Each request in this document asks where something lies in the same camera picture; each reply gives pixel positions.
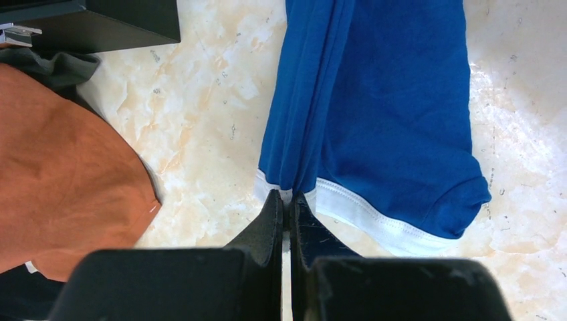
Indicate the royal blue underwear white trim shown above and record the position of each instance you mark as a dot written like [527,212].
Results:
[370,121]

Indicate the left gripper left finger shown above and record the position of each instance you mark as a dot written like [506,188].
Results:
[239,281]

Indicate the olive grey underwear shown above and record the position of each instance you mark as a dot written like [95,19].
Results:
[54,69]

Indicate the black display case glass lid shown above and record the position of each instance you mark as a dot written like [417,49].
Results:
[88,27]

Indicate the orange underwear cream waistband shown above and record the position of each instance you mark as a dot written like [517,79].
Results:
[70,184]

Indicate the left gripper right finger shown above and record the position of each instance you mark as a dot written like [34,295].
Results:
[330,281]

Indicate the black underwear white trim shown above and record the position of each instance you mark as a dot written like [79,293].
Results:
[26,296]

